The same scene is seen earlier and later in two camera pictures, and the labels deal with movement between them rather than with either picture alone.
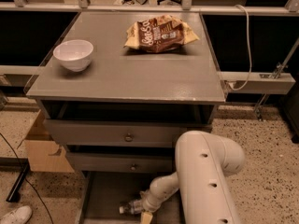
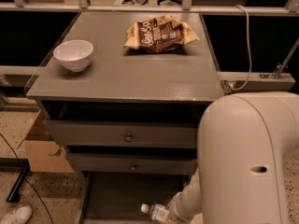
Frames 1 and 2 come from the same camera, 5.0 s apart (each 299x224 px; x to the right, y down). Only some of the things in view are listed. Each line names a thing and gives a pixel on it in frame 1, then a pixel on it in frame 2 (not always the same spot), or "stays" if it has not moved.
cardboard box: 44,153 stays
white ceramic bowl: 74,54 stays
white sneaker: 19,216 stays
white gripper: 149,202 → 177,209
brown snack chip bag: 158,35 stays
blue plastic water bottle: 134,207 → 158,212
